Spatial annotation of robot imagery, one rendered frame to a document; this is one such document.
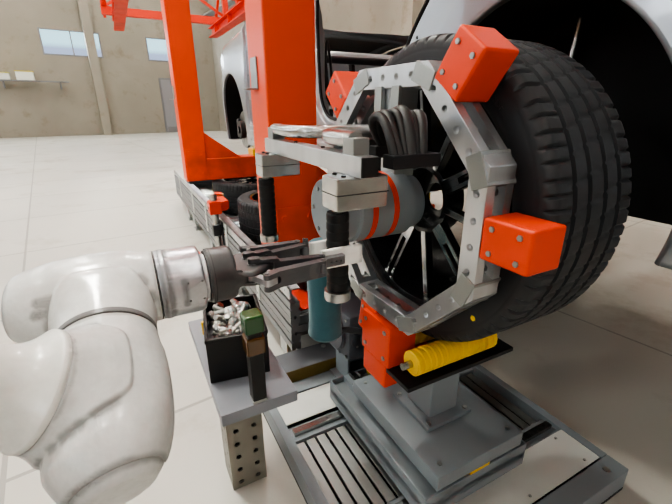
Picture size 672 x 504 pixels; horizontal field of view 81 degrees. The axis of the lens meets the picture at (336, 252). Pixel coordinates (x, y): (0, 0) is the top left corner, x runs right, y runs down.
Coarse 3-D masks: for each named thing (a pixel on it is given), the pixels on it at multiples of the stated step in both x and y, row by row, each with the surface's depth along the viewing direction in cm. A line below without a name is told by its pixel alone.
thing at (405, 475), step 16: (336, 384) 135; (352, 384) 132; (336, 400) 132; (352, 400) 128; (352, 416) 122; (368, 416) 121; (368, 432) 114; (384, 432) 115; (368, 448) 116; (384, 448) 107; (400, 448) 110; (384, 464) 109; (400, 464) 105; (496, 464) 104; (512, 464) 109; (400, 480) 102; (416, 480) 100; (464, 480) 99; (480, 480) 103; (416, 496) 96; (432, 496) 94; (448, 496) 97; (464, 496) 101
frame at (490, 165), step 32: (416, 64) 68; (352, 96) 89; (448, 96) 63; (448, 128) 64; (480, 128) 64; (480, 160) 59; (512, 160) 61; (480, 192) 61; (512, 192) 62; (480, 224) 62; (352, 288) 103; (384, 288) 98; (448, 288) 71; (480, 288) 66; (416, 320) 81
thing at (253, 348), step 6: (264, 336) 80; (246, 342) 78; (252, 342) 78; (258, 342) 79; (264, 342) 79; (246, 348) 78; (252, 348) 78; (258, 348) 79; (264, 348) 80; (246, 354) 79; (252, 354) 79; (258, 354) 80
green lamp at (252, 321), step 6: (240, 312) 78; (246, 312) 78; (252, 312) 78; (258, 312) 78; (240, 318) 79; (246, 318) 76; (252, 318) 76; (258, 318) 77; (246, 324) 76; (252, 324) 77; (258, 324) 77; (246, 330) 77; (252, 330) 77; (258, 330) 78
